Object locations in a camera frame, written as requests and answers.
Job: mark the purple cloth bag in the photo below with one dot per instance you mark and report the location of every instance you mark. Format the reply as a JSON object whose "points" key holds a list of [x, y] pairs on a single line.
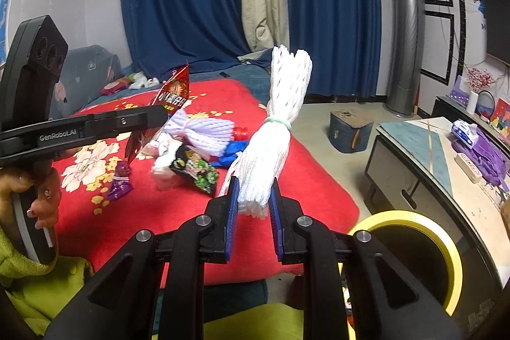
{"points": [[492, 160]]}

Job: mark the dark teal cloth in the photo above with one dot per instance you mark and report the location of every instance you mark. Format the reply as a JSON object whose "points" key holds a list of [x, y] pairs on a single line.
{"points": [[235, 294]]}

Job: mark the black television stand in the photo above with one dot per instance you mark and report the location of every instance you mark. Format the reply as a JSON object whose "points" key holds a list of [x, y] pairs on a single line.
{"points": [[442, 107]]}

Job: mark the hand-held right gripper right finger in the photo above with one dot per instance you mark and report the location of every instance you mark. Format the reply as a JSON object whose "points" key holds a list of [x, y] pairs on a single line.
{"points": [[275, 218]]}

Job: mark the blue box stool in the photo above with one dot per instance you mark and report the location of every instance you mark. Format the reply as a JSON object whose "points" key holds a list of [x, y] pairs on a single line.
{"points": [[348, 133]]}

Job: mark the pink plush toy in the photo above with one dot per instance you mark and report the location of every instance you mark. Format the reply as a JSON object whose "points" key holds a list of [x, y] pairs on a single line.
{"points": [[113, 87]]}

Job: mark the white power strip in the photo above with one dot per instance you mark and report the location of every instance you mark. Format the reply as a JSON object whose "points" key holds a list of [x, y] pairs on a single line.
{"points": [[470, 166]]}

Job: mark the purple candy wrapper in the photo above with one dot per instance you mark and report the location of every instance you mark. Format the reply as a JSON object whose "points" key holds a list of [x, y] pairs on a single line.
{"points": [[118, 184]]}

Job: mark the red snack packet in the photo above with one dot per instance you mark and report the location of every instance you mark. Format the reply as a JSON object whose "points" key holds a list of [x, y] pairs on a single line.
{"points": [[173, 91]]}

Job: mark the red floral blanket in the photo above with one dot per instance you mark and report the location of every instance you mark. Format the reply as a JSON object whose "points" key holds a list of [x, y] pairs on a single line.
{"points": [[310, 180]]}

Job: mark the green black snack packet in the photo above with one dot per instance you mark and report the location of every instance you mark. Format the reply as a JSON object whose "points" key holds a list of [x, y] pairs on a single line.
{"points": [[197, 170]]}

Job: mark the glass top coffee table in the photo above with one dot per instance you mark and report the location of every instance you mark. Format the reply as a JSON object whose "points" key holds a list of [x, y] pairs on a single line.
{"points": [[418, 149]]}

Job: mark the blue bed cover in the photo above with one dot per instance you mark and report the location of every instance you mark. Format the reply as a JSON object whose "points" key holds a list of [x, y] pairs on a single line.
{"points": [[239, 79]]}

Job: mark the round framed ornament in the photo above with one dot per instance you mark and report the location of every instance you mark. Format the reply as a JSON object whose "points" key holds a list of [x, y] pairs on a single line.
{"points": [[485, 107]]}

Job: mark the white foam fruit net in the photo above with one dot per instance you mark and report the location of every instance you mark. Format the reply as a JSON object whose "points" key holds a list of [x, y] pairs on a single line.
{"points": [[199, 133]]}

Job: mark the person's left hand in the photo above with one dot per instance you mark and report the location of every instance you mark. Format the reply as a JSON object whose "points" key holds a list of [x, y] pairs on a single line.
{"points": [[8, 188]]}

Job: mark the red plastic bottle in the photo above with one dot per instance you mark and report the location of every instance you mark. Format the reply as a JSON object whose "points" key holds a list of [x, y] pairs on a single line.
{"points": [[240, 133]]}

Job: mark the silver tower air conditioner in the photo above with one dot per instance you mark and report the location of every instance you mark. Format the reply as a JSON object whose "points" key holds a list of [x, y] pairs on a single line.
{"points": [[406, 45]]}

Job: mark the colourful picture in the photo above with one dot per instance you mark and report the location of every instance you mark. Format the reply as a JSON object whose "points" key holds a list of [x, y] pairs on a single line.
{"points": [[502, 117]]}

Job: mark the black television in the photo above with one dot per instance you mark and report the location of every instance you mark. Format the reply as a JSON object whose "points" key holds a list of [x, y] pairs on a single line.
{"points": [[498, 21]]}

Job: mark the white foam net bundle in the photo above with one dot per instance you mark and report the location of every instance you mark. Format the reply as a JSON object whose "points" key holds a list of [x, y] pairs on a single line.
{"points": [[275, 141]]}

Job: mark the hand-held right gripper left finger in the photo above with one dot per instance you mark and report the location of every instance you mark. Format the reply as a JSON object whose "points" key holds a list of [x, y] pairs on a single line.
{"points": [[233, 212]]}

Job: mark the purple card box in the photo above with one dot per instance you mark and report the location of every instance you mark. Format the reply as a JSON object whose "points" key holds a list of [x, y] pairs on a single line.
{"points": [[458, 91]]}

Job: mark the yellow rimmed trash bin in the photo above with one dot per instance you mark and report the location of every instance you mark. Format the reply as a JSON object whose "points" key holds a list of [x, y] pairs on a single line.
{"points": [[454, 248]]}

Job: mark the blue rubber glove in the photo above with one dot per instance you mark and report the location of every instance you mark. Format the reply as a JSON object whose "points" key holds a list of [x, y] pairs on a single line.
{"points": [[233, 152]]}

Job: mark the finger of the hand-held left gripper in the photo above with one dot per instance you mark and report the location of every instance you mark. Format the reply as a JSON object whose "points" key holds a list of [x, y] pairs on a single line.
{"points": [[131, 121]]}

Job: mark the blue white tissue pack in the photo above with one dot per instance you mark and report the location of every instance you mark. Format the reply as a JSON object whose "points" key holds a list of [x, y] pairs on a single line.
{"points": [[464, 133]]}

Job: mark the white crumpled plastic bag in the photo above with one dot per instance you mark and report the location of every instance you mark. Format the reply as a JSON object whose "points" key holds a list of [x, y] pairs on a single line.
{"points": [[165, 172]]}

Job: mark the person's green clothing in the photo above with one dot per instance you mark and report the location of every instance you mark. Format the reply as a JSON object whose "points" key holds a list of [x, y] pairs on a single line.
{"points": [[259, 322]]}

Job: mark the white green toy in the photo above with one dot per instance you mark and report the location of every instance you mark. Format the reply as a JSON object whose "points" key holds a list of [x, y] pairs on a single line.
{"points": [[141, 80]]}

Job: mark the grey blue cushion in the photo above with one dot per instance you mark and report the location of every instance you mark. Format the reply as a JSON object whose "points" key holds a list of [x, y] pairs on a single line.
{"points": [[87, 69]]}

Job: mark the pink blossom decoration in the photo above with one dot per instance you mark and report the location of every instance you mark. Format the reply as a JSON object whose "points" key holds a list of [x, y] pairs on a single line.
{"points": [[484, 79]]}

